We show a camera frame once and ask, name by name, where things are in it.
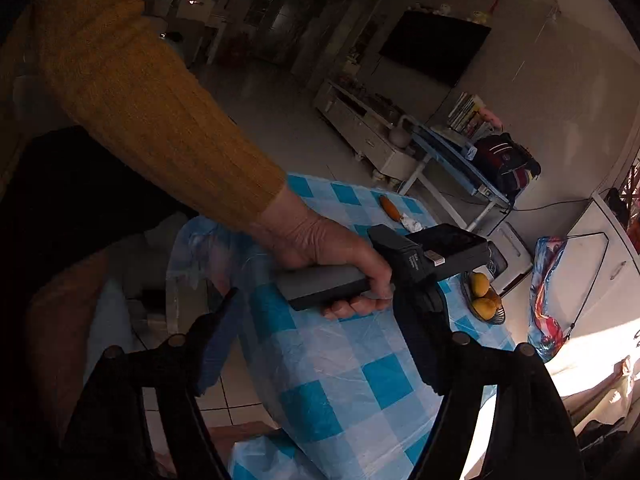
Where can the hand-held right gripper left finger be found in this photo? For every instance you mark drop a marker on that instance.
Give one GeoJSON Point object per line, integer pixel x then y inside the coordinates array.
{"type": "Point", "coordinates": [215, 345]}

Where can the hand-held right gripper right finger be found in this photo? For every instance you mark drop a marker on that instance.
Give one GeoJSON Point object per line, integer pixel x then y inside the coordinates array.
{"type": "Point", "coordinates": [425, 345]}

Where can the white tissue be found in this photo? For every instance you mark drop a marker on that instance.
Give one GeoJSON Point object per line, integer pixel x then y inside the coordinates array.
{"type": "Point", "coordinates": [411, 223]}

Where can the orange peel strip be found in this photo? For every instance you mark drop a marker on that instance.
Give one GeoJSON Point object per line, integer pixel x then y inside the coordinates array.
{"type": "Point", "coordinates": [390, 207]}

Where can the pale green trash bin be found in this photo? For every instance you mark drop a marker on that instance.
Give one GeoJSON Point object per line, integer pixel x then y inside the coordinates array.
{"type": "Point", "coordinates": [150, 260]}

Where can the person's left hand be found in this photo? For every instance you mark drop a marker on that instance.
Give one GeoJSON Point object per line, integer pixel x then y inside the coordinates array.
{"type": "Point", "coordinates": [320, 240]}

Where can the yellow mango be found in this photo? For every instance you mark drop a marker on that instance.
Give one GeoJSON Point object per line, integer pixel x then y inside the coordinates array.
{"type": "Point", "coordinates": [481, 284]}
{"type": "Point", "coordinates": [484, 308]}

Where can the white air purifier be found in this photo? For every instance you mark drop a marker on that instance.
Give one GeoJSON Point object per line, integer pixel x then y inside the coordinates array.
{"type": "Point", "coordinates": [515, 260]}

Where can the brownish mango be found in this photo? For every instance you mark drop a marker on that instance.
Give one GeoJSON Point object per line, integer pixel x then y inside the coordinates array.
{"type": "Point", "coordinates": [496, 297]}

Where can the dark fruit basket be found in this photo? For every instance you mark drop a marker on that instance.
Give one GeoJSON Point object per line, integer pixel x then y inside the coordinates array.
{"type": "Point", "coordinates": [497, 316]}

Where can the blue checkered tablecloth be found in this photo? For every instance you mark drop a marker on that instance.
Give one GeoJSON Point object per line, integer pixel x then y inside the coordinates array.
{"type": "Point", "coordinates": [340, 360]}

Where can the blue study desk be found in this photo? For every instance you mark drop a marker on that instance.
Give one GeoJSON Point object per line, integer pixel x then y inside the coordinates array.
{"type": "Point", "coordinates": [450, 155]}

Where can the dark striped backpack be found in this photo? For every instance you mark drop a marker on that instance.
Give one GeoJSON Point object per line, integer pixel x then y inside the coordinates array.
{"type": "Point", "coordinates": [505, 162]}

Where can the colourful printed bag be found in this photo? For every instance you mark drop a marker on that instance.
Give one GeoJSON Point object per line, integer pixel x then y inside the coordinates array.
{"type": "Point", "coordinates": [545, 300]}

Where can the pink kettlebell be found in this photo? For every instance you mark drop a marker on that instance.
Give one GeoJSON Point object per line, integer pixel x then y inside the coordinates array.
{"type": "Point", "coordinates": [400, 135]}

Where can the row of books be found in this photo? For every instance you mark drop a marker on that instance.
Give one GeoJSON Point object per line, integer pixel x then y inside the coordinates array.
{"type": "Point", "coordinates": [465, 115]}

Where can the pink plush toy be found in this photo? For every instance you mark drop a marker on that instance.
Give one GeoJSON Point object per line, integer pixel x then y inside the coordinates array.
{"type": "Point", "coordinates": [492, 117]}

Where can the person's leg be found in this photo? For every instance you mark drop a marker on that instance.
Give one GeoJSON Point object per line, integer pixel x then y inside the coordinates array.
{"type": "Point", "coordinates": [65, 335]}

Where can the cream television cabinet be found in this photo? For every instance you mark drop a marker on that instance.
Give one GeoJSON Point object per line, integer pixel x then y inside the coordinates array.
{"type": "Point", "coordinates": [360, 125]}

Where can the white cabinet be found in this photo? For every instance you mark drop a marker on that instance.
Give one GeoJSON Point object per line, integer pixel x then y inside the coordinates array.
{"type": "Point", "coordinates": [600, 285]}

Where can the person's black clothing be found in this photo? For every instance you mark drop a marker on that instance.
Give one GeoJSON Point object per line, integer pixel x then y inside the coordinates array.
{"type": "Point", "coordinates": [75, 200]}

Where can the black television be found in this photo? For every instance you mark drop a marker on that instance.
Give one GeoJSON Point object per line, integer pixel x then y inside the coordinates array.
{"type": "Point", "coordinates": [435, 47]}

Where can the yellow plush toy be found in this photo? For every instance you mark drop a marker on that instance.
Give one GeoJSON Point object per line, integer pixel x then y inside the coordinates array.
{"type": "Point", "coordinates": [480, 16]}

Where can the white plush toy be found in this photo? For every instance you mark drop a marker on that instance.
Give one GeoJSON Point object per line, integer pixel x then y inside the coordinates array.
{"type": "Point", "coordinates": [442, 10]}

